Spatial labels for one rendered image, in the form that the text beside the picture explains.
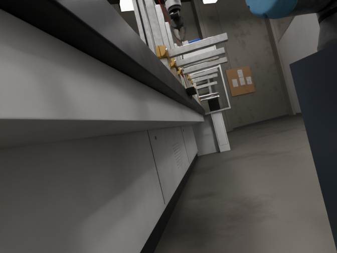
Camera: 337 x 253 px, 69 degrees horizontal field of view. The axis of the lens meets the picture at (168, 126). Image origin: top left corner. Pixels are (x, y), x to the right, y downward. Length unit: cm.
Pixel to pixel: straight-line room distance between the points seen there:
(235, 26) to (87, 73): 1058
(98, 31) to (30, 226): 35
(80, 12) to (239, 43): 1042
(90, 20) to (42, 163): 33
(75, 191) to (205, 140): 346
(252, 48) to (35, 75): 1073
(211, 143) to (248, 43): 739
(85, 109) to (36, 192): 26
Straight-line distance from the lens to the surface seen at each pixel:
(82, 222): 65
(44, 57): 29
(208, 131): 398
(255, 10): 77
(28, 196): 53
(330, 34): 82
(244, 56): 1059
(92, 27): 33
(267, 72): 1098
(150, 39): 86
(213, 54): 139
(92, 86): 36
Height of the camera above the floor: 48
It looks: 1 degrees up
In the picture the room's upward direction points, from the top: 14 degrees counter-clockwise
